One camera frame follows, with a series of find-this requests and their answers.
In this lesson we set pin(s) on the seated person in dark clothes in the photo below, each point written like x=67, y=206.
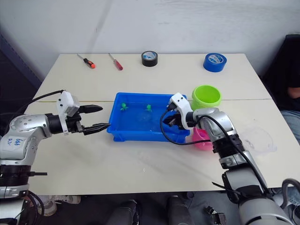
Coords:
x=281, y=77

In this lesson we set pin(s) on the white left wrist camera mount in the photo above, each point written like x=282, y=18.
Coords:
x=66, y=103

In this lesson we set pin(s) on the green plastic bucket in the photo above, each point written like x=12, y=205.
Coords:
x=199, y=103

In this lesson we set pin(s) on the green toy fish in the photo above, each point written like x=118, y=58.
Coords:
x=124, y=107
x=148, y=108

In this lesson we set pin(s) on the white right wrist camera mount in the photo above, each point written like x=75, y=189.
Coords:
x=181, y=104

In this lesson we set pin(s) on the black tape roll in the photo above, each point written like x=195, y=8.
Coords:
x=149, y=61

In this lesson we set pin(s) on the person bare forearm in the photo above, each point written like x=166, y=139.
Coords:
x=295, y=92

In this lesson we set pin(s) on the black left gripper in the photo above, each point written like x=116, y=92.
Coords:
x=74, y=125

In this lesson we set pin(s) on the white sneaker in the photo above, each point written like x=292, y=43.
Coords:
x=65, y=200

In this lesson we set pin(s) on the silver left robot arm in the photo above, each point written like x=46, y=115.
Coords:
x=22, y=138

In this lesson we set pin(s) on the pink plastic bucket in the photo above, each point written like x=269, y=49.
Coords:
x=199, y=140

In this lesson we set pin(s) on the blue plastic tub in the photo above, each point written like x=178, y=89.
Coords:
x=131, y=134

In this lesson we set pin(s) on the dark rounded shape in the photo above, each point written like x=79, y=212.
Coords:
x=125, y=213
x=178, y=211

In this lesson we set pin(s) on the dark blue side panel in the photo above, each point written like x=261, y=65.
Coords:
x=14, y=77

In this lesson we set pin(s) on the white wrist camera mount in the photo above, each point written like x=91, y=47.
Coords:
x=66, y=103
x=181, y=104

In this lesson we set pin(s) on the blue tape roll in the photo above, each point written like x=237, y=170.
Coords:
x=212, y=66

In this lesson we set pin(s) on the clear plastic cup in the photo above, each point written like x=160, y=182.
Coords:
x=262, y=143

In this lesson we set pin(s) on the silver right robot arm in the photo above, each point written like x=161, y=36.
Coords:
x=215, y=117

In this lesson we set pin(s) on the small black device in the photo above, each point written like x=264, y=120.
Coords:
x=216, y=216

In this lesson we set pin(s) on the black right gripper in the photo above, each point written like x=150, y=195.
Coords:
x=179, y=122

